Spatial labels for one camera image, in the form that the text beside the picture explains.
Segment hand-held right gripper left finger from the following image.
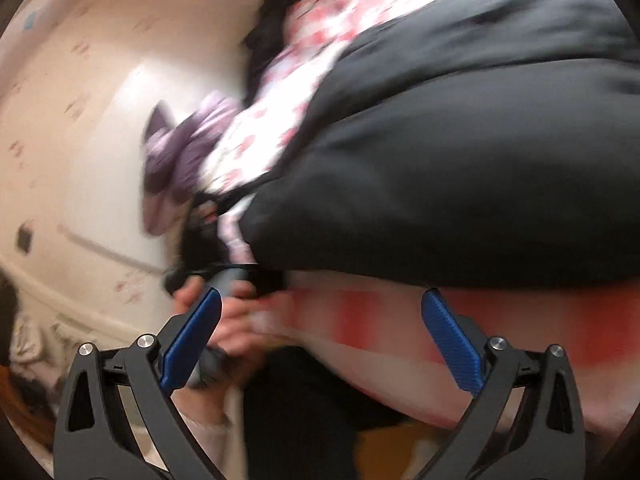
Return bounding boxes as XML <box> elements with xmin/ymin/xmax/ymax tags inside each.
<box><xmin>52</xmin><ymin>287</ymin><xmax>223</xmax><ymax>480</ymax></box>

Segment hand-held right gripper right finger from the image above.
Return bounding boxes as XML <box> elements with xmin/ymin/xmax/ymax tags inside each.
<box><xmin>421</xmin><ymin>287</ymin><xmax>586</xmax><ymax>480</ymax></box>

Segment black puffer jacket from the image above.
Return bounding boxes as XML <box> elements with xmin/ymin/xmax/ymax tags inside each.
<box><xmin>247</xmin><ymin>0</ymin><xmax>640</xmax><ymax>292</ymax></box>

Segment person's left forearm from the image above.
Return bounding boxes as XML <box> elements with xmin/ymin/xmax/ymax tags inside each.
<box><xmin>176</xmin><ymin>385</ymin><xmax>247</xmax><ymax>480</ymax></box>

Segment purple clothes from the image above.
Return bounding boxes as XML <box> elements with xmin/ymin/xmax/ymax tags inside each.
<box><xmin>141</xmin><ymin>91</ymin><xmax>242</xmax><ymax>237</ymax></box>

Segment person's left hand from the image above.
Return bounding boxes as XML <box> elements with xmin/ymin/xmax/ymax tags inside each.
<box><xmin>174</xmin><ymin>280</ymin><xmax>282</xmax><ymax>362</ymax></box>

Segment red white checked blanket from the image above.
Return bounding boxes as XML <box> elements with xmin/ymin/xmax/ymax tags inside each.
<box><xmin>205</xmin><ymin>0</ymin><xmax>631</xmax><ymax>441</ymax></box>

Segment person's black pants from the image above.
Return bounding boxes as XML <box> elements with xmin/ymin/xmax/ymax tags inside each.
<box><xmin>242</xmin><ymin>345</ymin><xmax>407</xmax><ymax>480</ymax></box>

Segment white printed cloth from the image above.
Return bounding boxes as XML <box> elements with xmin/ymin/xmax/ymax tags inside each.
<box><xmin>9</xmin><ymin>310</ymin><xmax>68</xmax><ymax>378</ymax></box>

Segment dark cloth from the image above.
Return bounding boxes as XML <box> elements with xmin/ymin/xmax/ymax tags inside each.
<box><xmin>243</xmin><ymin>0</ymin><xmax>303</xmax><ymax>93</ymax></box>

